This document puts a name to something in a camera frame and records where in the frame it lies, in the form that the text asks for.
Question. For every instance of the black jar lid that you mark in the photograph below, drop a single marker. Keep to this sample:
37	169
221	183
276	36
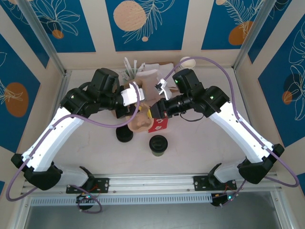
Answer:
124	135

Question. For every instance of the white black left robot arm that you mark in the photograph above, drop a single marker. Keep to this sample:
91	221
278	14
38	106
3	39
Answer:
52	138

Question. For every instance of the brown paper cup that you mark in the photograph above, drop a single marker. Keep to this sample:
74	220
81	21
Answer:
116	87

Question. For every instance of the brown cardboard piece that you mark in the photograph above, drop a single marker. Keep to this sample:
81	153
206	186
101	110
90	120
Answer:
173	89

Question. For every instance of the white paper napkin pile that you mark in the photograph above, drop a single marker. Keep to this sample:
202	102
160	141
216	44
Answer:
164	69

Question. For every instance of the white wrapped straw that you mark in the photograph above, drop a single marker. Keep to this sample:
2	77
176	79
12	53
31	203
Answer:
142	67
126	64
135	65

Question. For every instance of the grey metal panel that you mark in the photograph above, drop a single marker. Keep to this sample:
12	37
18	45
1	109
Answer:
152	218

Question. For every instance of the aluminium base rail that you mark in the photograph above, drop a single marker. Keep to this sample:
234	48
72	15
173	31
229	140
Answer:
152	181

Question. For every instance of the aluminium frame post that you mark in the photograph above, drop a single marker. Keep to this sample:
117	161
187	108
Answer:
43	38
255	33

